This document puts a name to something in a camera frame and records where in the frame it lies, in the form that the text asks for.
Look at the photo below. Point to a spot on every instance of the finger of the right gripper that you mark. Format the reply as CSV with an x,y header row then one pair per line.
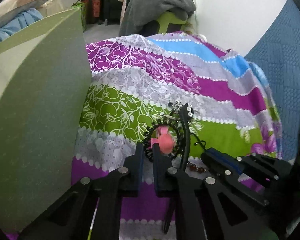
x,y
222,175
220,160

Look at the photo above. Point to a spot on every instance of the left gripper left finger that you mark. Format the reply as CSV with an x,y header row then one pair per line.
x,y
132,181

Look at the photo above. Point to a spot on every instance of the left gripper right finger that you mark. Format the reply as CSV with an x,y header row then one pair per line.
x,y
162,182

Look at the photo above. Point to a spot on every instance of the pink hair clip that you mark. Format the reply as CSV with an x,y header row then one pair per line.
x,y
164,139

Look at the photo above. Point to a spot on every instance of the black hair clip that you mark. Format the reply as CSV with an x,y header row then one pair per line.
x,y
185,115

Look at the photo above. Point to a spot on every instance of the colourful patterned cloth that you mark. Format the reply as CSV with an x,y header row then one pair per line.
x,y
138,84

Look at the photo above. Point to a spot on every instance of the green white cardboard box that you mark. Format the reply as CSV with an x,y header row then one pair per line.
x,y
44,79

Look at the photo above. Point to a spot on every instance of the small blue quilted cushion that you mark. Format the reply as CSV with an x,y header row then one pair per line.
x,y
278,54

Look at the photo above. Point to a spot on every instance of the green plastic stool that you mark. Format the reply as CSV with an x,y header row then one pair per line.
x,y
169,23

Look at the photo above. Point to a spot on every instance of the grey clothes pile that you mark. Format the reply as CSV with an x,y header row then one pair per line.
x,y
139,13

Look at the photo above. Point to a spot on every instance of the light blue blanket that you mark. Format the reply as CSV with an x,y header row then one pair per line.
x,y
21,21

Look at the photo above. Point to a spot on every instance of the pink cream pillow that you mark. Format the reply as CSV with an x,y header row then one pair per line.
x,y
11,8

